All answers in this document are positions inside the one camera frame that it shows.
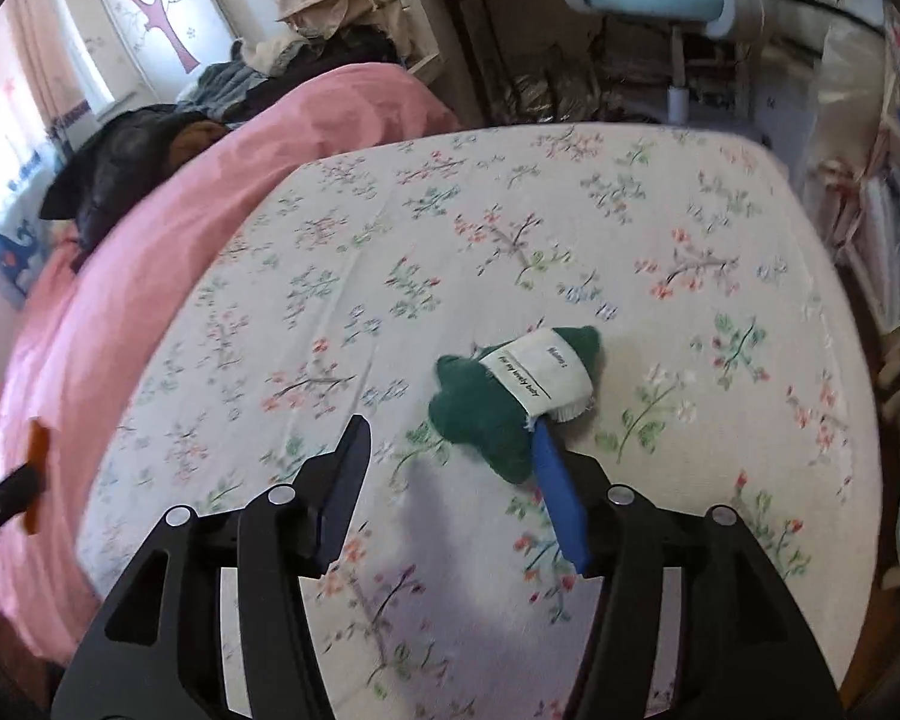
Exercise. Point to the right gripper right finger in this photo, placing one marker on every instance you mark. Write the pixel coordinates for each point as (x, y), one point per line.
(691, 611)

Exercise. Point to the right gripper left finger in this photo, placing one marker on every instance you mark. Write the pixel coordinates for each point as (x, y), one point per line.
(154, 650)

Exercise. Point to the pink duvet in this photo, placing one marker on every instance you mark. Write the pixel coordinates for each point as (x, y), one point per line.
(87, 333)

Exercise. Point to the black jacket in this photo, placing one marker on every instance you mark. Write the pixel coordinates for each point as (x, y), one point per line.
(120, 165)

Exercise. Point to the white rolling book cart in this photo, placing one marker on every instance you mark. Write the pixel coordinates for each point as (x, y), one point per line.
(896, 165)

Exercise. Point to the pile of clothes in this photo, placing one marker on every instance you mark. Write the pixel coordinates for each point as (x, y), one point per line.
(233, 93)

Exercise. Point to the beige hat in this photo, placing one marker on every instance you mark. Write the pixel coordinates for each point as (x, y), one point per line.
(326, 17)

